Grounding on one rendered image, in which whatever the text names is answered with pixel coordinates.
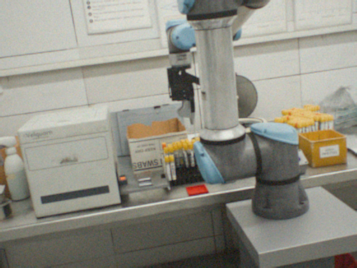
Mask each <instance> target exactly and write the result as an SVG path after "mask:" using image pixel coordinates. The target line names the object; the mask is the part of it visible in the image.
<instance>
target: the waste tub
mask: <svg viewBox="0 0 357 268"><path fill-rule="evenodd" d="M297 135H298V148H299V150H302V153H303V154H304V156H305V158H306V159H307V161H308V165H309V166H310V167H312V168H318V167H326V166H330V165H338V164H343V163H347V136H345V135H342V134H340V133H338V132H336V131H334V130H332V129H327V130H319V131H310V132H305V133H297Z"/></svg>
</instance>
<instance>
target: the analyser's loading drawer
mask: <svg viewBox="0 0 357 268"><path fill-rule="evenodd" d="M165 176H166V178H165V179H158V180H152V173H150V177H151V178H149V179H142V180H139V179H138V175H136V177H137V180H138V182H136V183H131V184H124V185H120V186H119V193H120V195H125V194H129V193H136V192H141V191H148V190H154V189H158V188H165V187H168V189H169V190H170V182H169V178H168V175H167V173H165ZM145 183H146V184H145Z"/></svg>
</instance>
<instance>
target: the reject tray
mask: <svg viewBox="0 0 357 268"><path fill-rule="evenodd" d="M186 191H187V194H188V195H189V197H190V196H194V195H201V194H205V193H209V190H208V188H207V187H206V185H205V184H200V185H196V186H188V187H186Z"/></svg>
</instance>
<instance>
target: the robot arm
mask: <svg viewBox="0 0 357 268"><path fill-rule="evenodd" d="M270 1H271V0H177V3H178V5H177V6H178V11H179V13H180V14H182V15H185V16H186V19H173V20H167V21H166V23H165V25H166V30H165V31H166V37H167V43H168V52H169V58H170V65H171V68H166V72H167V77H168V90H169V96H170V98H171V100H172V101H182V107H180V108H179V109H178V110H177V114H178V116H180V117H188V118H189V120H190V123H191V125H192V124H193V123H194V120H195V102H194V86H193V84H196V85H199V86H200V89H201V102H202V108H203V119H204V127H203V129H202V130H201V131H200V132H199V136H200V141H196V142H195V143H194V144H193V148H194V154H195V157H196V161H197V164H198V167H199V170H200V172H201V174H202V176H203V178H204V180H205V181H206V182H207V183H209V184H219V183H223V184H224V183H226V182H230V181H239V180H242V179H248V178H251V177H255V185H254V190H253V193H252V202H251V203H252V211H253V213H254V214H255V215H256V216H259V217H260V218H268V219H273V220H290V219H293V218H297V217H299V216H302V215H304V214H305V213H306V212H307V211H308V210H309V198H308V196H307V194H306V192H305V189H304V187H303V185H302V182H301V180H300V166H299V157H298V141H297V136H296V130H295V129H294V128H293V127H292V126H290V125H288V124H284V123H255V124H252V125H251V126H250V132H247V133H246V130H245V128H244V127H243V126H242V125H241V124H240V123H239V121H238V105H237V89H236V80H235V64H234V55H233V41H238V40H239V39H240V38H241V35H242V26H243V25H244V24H245V23H246V22H247V21H248V19H249V18H250V17H251V16H252V15H253V14H254V13H255V11H256V10H259V9H262V8H264V7H265V6H266V5H267V4H268V3H269V2H270ZM187 23H188V24H187ZM191 48H196V53H197V60H198V72H199V78H198V77H196V76H194V75H192V74H190V73H187V72H186V70H188V69H191V64H190V63H191V52H190V49H191ZM180 71H181V72H180ZM180 73H181V74H180ZM170 89H171V95H170Z"/></svg>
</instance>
